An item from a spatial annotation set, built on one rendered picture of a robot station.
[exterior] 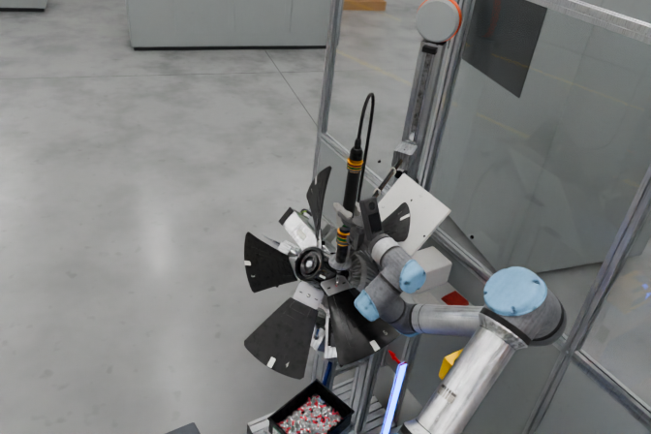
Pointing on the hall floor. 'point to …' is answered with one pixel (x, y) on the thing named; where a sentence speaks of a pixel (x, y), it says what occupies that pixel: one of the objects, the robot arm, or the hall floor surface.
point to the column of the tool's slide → (422, 100)
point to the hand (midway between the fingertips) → (343, 201)
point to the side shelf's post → (406, 370)
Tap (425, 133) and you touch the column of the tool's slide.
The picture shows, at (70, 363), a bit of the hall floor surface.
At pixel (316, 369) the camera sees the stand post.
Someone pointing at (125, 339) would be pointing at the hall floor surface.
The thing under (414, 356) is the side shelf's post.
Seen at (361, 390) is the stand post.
